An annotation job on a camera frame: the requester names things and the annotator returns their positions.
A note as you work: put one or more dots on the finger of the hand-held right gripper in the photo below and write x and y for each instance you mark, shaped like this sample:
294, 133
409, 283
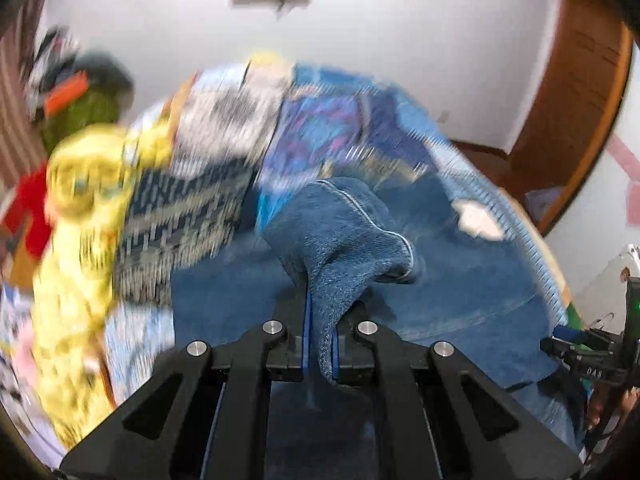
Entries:
575, 351

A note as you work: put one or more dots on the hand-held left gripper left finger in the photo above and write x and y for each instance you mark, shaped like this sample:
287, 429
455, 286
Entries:
307, 320

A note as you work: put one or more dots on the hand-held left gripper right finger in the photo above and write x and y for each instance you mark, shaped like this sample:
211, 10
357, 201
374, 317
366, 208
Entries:
337, 355

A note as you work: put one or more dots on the blue denim jeans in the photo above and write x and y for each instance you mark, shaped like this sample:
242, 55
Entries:
450, 275

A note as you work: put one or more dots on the person's right hand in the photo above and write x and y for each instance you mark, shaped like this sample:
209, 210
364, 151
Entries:
607, 412

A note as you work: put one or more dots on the dark blue white patterned cloth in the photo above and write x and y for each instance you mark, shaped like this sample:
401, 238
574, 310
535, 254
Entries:
185, 210

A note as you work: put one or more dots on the blue printed bed blanket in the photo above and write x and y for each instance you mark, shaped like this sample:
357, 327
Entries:
327, 125

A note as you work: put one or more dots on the white black printed cloth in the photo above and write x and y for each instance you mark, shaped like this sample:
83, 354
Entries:
230, 110

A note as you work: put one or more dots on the wooden door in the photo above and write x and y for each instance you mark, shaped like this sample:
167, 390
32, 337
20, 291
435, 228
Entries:
575, 110

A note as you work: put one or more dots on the yellow printed cloth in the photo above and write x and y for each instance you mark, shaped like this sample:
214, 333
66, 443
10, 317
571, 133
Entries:
80, 185

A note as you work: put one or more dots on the red cloth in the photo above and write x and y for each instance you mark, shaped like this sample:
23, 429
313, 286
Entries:
32, 210

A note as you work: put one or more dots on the green cloth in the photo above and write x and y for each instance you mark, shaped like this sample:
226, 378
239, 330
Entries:
87, 105

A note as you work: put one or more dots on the orange object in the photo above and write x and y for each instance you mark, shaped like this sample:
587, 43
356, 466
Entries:
65, 92

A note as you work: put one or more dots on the brown striped curtain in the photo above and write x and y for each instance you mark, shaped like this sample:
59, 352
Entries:
17, 110

